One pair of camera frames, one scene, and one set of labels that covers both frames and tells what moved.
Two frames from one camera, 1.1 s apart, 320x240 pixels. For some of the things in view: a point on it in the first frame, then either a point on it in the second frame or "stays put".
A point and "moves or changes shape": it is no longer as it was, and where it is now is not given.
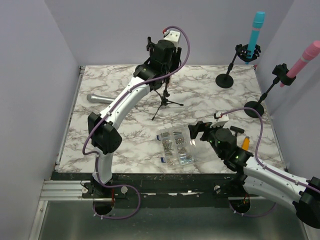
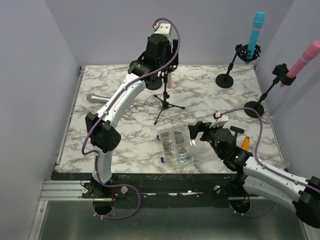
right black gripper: x=201 y=126 stays put
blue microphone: x=258 y=21 stays put
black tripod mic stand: x=164 y=102 moves or changes shape
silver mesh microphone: x=95 y=98 stays put
